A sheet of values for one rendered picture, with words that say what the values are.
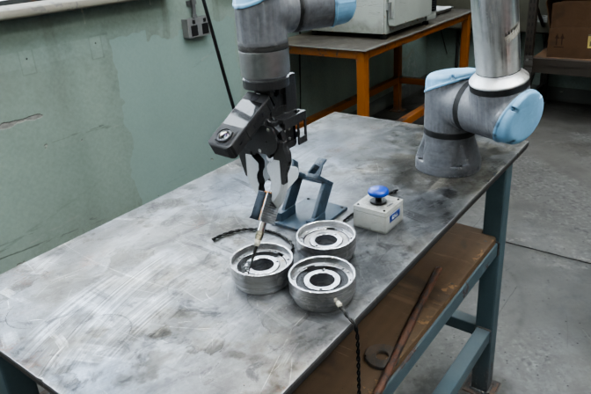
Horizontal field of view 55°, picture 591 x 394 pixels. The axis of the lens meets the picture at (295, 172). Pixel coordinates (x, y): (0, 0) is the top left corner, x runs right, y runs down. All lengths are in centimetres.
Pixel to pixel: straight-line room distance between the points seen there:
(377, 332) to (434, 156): 41
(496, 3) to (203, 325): 76
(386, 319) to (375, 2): 212
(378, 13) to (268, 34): 231
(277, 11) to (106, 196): 196
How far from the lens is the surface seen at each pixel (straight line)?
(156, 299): 96
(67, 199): 257
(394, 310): 131
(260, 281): 91
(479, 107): 121
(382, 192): 108
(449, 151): 132
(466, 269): 146
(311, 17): 86
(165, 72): 279
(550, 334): 222
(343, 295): 87
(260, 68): 83
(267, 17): 82
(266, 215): 91
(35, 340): 95
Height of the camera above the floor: 133
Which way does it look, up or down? 23 degrees down
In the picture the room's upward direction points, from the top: 4 degrees counter-clockwise
